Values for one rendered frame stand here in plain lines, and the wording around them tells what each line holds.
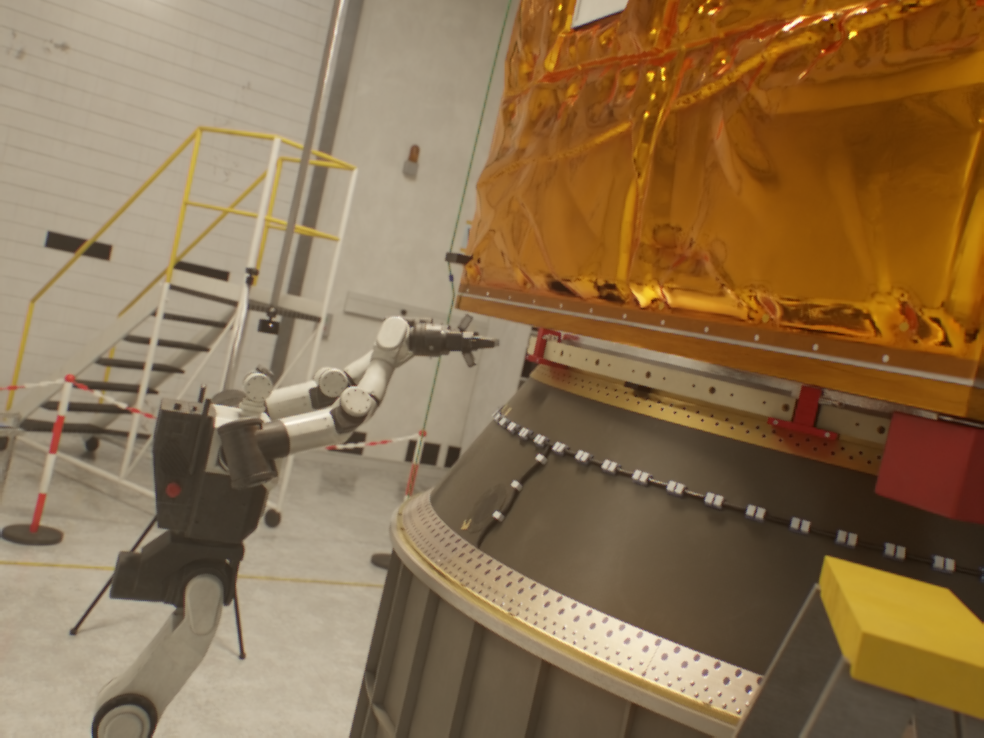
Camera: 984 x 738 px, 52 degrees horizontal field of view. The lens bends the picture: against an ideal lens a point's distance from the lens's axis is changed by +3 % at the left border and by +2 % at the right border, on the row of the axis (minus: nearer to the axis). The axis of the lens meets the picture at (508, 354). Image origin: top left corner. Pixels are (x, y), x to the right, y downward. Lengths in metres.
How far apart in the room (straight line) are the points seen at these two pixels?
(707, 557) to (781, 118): 0.84
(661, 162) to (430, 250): 7.95
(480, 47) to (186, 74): 2.93
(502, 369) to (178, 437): 7.46
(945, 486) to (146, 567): 1.78
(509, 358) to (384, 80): 2.98
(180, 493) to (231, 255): 7.07
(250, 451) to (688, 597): 1.03
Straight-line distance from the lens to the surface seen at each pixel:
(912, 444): 1.70
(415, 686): 2.30
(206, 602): 2.58
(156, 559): 2.57
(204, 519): 2.50
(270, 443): 2.32
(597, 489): 2.06
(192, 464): 2.44
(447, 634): 2.20
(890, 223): 1.71
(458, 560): 2.19
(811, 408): 1.94
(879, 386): 1.71
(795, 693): 1.42
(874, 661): 1.03
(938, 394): 1.63
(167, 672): 2.67
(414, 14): 10.25
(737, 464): 1.98
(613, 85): 2.62
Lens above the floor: 1.72
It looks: 2 degrees down
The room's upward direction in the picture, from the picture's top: 13 degrees clockwise
